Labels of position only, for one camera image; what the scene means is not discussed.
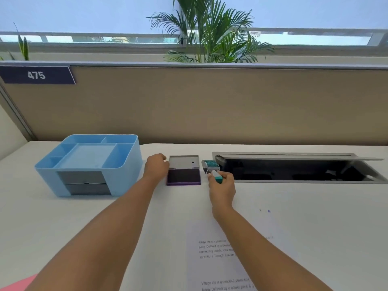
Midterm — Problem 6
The person's left hand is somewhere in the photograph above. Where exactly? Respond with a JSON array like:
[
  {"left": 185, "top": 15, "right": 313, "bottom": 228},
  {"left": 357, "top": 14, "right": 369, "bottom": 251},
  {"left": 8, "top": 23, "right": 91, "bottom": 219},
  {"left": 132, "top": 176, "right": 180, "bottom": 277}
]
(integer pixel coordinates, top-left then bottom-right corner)
[{"left": 142, "top": 153, "right": 170, "bottom": 186}]

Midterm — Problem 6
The person's right hand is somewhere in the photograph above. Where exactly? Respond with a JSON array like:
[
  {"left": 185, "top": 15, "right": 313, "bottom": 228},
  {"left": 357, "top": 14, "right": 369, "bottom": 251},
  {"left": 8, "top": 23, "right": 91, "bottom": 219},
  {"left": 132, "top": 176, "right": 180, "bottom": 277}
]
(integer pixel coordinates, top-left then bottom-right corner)
[{"left": 208, "top": 171, "right": 236, "bottom": 216}]

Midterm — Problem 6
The teal date stamp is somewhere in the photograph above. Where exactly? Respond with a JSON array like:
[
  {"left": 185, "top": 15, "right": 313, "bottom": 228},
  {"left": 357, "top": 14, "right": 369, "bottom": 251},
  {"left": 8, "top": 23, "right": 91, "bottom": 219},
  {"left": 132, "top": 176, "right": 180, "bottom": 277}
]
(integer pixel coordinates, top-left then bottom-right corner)
[{"left": 201, "top": 159, "right": 224, "bottom": 183}]

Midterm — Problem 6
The purple ink stamp pad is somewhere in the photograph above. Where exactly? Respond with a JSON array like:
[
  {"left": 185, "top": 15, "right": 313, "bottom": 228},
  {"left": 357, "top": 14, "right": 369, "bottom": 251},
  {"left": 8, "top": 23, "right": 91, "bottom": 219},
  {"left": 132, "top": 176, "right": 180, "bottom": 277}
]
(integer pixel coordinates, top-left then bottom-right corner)
[{"left": 166, "top": 155, "right": 202, "bottom": 187}]

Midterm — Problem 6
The person's right forearm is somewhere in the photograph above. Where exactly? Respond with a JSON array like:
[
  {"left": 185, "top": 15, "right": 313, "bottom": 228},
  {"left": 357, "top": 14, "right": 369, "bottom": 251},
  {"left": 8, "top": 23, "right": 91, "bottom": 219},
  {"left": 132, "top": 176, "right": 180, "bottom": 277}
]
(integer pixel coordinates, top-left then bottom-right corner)
[{"left": 211, "top": 206, "right": 334, "bottom": 291}]

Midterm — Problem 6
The person's left forearm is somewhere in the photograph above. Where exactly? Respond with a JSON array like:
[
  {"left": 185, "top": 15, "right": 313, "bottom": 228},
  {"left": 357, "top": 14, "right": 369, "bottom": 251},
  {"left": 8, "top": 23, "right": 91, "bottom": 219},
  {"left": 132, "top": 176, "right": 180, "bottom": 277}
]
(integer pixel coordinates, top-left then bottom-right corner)
[{"left": 26, "top": 176, "right": 162, "bottom": 291}]

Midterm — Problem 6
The light blue desk organizer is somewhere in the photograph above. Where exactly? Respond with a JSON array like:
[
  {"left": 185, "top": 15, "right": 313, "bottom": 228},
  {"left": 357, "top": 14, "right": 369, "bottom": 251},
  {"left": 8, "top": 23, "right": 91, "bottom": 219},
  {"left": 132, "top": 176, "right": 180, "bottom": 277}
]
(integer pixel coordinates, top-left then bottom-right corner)
[{"left": 34, "top": 134, "right": 142, "bottom": 198}]

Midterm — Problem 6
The beige desk partition panel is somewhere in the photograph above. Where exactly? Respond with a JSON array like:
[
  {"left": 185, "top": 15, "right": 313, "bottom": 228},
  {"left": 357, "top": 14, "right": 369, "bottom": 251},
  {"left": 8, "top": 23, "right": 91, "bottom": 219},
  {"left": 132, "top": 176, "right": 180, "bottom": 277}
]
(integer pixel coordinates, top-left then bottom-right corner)
[{"left": 0, "top": 60, "right": 388, "bottom": 147}]

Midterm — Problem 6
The grey organizer drawer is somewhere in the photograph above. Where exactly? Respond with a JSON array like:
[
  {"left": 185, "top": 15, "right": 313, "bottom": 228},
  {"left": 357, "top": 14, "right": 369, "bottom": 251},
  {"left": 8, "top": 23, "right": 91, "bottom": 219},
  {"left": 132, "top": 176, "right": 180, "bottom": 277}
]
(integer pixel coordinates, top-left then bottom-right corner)
[
  {"left": 65, "top": 183, "right": 111, "bottom": 197},
  {"left": 57, "top": 171, "right": 107, "bottom": 185}
]

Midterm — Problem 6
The printed white paper sheet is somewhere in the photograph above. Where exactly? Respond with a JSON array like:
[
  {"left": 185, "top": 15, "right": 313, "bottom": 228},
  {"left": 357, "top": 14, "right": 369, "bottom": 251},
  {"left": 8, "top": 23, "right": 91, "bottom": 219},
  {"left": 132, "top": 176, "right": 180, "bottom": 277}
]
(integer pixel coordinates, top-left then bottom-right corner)
[{"left": 186, "top": 206, "right": 304, "bottom": 291}]

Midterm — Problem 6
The green palm plant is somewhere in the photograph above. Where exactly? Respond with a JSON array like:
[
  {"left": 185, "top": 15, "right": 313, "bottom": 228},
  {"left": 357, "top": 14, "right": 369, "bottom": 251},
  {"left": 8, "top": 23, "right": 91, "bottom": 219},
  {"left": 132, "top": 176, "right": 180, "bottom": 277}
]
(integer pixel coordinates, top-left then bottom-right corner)
[{"left": 146, "top": 0, "right": 275, "bottom": 64}]

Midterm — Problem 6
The dark blue partition label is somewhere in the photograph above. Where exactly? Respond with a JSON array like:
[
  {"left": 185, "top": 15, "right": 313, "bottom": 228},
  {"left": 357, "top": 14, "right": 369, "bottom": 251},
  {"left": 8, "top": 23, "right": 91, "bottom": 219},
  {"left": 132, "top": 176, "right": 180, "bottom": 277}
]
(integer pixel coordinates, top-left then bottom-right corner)
[{"left": 0, "top": 66, "right": 76, "bottom": 85}]

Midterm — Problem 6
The beige side partition panel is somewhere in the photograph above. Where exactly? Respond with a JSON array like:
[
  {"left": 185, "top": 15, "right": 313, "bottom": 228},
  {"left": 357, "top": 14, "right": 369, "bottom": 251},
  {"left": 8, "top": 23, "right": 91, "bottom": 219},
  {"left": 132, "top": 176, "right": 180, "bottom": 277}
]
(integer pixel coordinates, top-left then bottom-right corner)
[{"left": 0, "top": 84, "right": 37, "bottom": 163}]

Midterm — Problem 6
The small green leafy plant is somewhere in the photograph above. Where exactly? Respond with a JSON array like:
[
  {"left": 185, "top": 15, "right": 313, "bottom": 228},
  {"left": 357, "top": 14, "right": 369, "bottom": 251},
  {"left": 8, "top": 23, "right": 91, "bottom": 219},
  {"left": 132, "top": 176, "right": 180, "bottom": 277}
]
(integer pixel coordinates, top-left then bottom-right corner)
[{"left": 7, "top": 22, "right": 30, "bottom": 61}]

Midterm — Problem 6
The pink cloth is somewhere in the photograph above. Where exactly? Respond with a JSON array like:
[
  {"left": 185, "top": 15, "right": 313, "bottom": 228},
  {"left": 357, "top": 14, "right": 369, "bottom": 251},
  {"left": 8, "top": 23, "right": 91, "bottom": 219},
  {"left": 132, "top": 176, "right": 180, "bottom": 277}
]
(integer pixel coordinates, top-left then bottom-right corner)
[{"left": 0, "top": 274, "right": 39, "bottom": 291}]

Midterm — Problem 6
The grey window frame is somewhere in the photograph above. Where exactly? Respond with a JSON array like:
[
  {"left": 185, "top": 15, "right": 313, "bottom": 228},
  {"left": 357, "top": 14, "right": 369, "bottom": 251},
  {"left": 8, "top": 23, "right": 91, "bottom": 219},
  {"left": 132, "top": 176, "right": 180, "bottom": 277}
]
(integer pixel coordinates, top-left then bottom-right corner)
[{"left": 0, "top": 27, "right": 388, "bottom": 47}]

